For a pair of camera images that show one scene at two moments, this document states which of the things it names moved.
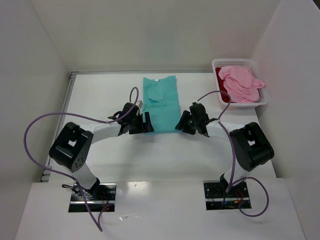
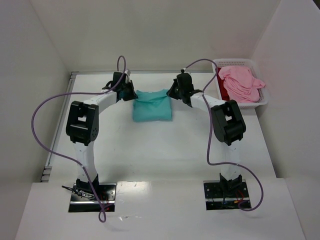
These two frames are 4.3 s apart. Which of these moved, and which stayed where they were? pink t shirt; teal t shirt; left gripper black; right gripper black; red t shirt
Moved: teal t shirt; left gripper black; right gripper black
Stayed: red t shirt; pink t shirt
